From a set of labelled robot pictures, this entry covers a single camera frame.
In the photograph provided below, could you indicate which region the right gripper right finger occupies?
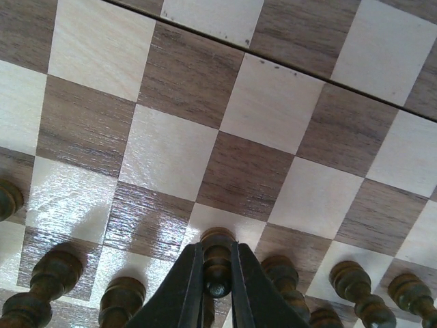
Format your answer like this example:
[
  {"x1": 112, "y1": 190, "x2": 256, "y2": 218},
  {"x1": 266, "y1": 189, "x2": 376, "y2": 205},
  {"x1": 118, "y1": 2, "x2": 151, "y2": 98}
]
[{"x1": 231, "y1": 242, "x2": 309, "y2": 328}]

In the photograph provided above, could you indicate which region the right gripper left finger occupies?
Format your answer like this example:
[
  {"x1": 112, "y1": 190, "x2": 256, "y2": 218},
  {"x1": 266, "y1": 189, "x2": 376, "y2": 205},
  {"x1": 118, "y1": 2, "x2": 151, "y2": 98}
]
[{"x1": 128, "y1": 243, "x2": 203, "y2": 327}]

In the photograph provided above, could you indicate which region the dark pawn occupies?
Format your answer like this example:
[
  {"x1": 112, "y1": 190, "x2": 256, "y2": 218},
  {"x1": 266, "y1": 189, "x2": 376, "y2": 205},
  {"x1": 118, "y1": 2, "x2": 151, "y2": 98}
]
[
  {"x1": 1, "y1": 179, "x2": 24, "y2": 221},
  {"x1": 200, "y1": 227, "x2": 236, "y2": 299}
]

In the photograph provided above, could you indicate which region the dark bishop chess piece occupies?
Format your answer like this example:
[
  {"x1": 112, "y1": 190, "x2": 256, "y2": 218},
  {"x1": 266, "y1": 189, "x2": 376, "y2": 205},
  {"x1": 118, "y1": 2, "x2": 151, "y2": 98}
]
[{"x1": 388, "y1": 273, "x2": 436, "y2": 328}]

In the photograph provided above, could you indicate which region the dark piece pile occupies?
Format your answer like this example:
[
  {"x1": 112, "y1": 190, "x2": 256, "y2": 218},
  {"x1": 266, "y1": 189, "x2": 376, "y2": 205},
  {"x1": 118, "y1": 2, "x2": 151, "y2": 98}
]
[{"x1": 309, "y1": 308, "x2": 344, "y2": 328}]

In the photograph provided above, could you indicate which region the dark knight chess piece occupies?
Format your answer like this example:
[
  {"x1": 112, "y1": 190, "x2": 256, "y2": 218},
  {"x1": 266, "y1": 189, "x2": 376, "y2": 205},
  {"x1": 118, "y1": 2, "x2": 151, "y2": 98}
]
[{"x1": 1, "y1": 250, "x2": 83, "y2": 327}]

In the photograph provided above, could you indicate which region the wooden chess board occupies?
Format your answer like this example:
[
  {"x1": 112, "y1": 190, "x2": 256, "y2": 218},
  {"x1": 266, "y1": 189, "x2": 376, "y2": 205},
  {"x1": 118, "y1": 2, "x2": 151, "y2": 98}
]
[{"x1": 1, "y1": 1, "x2": 436, "y2": 327}]

